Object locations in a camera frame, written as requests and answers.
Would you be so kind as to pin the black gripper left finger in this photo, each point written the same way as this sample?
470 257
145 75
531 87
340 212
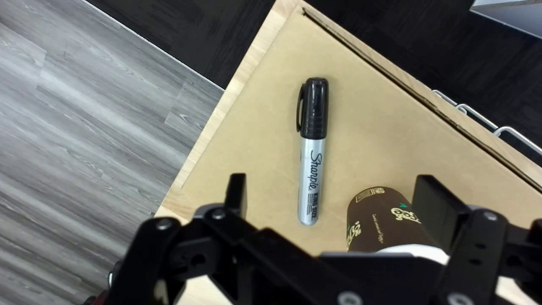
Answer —
237 251

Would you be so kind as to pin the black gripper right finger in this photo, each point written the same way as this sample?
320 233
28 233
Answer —
442 214

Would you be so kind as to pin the black silver Sharpie marker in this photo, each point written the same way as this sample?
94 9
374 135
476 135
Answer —
311 163

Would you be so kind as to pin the brown paper coffee cup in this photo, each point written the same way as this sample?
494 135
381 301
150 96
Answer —
374 223

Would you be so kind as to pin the flat brown cardboard box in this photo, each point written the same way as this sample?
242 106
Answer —
372 129

